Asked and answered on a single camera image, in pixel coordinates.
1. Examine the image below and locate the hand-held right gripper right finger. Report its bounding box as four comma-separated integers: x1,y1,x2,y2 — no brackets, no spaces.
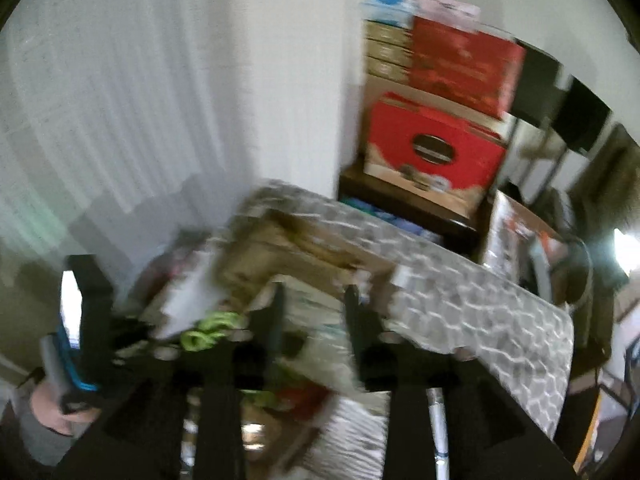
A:
344,284,577,480

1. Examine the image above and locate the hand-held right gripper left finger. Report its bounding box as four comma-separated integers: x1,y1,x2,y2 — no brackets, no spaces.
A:
54,281,287,480

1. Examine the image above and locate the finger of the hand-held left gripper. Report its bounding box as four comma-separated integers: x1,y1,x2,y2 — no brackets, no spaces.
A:
111,316,157,361

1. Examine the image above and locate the person's left forearm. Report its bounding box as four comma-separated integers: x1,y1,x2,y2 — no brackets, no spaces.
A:
17,407,83,468

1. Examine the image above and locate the person's left hand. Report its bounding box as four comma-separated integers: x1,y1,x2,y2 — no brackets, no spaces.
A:
30,384,100,437

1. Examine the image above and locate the clear plastic bag with packets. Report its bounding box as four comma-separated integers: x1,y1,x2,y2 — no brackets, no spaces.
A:
149,244,222,339

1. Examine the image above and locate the red packet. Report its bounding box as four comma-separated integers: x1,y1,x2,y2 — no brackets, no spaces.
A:
276,381,329,424

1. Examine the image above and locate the grey patterned blanket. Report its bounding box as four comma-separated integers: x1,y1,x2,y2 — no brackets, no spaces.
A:
225,179,577,480

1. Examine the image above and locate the dark wooden cabinet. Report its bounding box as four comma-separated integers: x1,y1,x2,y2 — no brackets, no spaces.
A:
336,166,485,262

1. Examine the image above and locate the silver metal tube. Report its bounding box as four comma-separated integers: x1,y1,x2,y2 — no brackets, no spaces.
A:
424,388,449,480

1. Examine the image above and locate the printed glossy package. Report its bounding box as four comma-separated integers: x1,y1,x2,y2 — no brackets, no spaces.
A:
481,191,568,293

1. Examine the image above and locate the red paper gift bag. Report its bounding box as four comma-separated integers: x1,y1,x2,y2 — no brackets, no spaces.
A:
362,91,508,217

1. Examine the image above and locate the white sheer curtain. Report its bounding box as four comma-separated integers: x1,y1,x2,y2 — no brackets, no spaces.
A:
0,5,243,243

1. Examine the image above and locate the small tan cardboard box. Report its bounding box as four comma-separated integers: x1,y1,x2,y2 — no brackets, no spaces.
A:
364,59,413,85
364,39,414,65
364,19,415,43

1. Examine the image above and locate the red patterned gift box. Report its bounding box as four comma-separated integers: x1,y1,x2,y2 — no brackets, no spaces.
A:
407,16,527,120

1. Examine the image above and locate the black speaker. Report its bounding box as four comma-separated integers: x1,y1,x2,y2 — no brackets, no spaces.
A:
551,76,615,157
509,39,562,128

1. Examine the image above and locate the blue box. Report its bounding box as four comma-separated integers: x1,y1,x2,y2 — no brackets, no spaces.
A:
359,0,420,30

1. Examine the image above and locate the pink box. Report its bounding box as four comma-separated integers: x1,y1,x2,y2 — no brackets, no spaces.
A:
414,0,482,35

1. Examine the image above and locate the grey cable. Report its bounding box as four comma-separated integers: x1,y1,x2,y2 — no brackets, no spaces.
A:
564,237,597,313

